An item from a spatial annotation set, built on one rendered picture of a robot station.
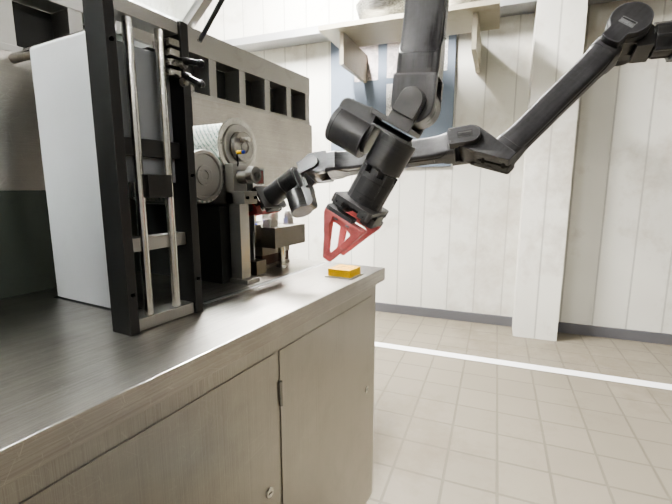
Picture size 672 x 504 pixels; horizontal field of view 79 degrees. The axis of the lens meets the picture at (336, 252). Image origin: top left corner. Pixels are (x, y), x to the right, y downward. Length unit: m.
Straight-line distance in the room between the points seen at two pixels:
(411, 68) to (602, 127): 3.08
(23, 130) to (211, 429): 0.79
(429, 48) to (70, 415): 0.61
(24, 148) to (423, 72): 0.91
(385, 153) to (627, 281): 3.25
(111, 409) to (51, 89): 0.69
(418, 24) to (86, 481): 0.71
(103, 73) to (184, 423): 0.55
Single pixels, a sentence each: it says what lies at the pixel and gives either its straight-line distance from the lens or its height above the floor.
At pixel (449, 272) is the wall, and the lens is 3.62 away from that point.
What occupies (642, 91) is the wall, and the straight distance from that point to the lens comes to 3.69.
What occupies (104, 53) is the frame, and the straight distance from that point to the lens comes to 0.76.
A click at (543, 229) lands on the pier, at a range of 3.32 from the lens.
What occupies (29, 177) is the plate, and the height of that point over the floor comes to 1.17.
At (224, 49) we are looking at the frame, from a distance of 1.65.
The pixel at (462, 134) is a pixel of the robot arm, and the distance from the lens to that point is 0.96.
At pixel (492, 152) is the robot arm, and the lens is 0.95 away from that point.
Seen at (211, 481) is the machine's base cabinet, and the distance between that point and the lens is 0.82.
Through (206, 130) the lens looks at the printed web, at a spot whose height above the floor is 1.29.
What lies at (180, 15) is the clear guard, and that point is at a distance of 1.55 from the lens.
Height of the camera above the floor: 1.15
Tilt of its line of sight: 9 degrees down
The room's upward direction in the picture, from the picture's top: straight up
